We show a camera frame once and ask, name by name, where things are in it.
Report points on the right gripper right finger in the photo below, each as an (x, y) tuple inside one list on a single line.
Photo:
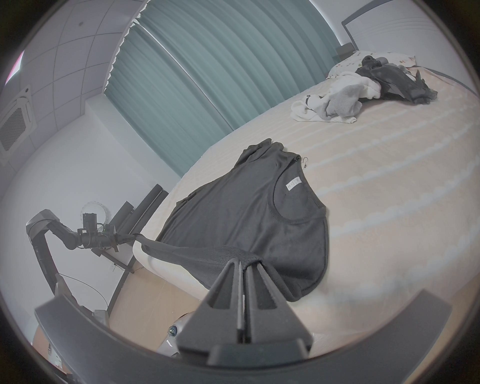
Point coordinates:
[(270, 318)]

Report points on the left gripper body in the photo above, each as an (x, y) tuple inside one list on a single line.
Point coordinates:
[(107, 238)]

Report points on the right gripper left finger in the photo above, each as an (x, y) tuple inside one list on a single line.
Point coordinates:
[(221, 318)]

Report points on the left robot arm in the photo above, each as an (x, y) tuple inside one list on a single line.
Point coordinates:
[(37, 240)]

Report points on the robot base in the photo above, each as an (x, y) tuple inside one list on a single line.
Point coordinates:
[(180, 326)]

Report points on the bed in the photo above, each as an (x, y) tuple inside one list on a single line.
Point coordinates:
[(393, 168)]

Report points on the pile of clothes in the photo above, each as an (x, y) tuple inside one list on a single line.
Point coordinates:
[(345, 97)]

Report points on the black chest of drawers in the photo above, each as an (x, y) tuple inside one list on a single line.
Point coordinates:
[(146, 206)]

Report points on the blue-green curtain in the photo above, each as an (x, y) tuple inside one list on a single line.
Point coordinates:
[(243, 56), (157, 112)]

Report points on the white ceiling air conditioner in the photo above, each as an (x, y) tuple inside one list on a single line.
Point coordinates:
[(17, 127)]

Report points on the grey bedside table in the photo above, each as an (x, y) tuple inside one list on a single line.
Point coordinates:
[(345, 50)]

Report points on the white printed pillow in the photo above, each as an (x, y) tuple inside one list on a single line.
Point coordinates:
[(393, 60)]

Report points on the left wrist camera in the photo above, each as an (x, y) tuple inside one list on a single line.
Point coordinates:
[(90, 221)]

